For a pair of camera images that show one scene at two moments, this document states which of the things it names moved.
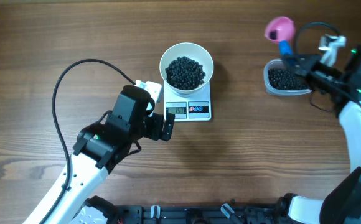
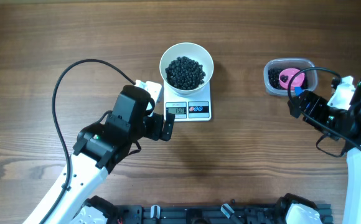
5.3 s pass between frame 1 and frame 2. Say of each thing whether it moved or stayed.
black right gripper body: moved
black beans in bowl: stayed
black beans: stayed
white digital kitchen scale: stayed
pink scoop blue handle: moved
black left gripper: stayed
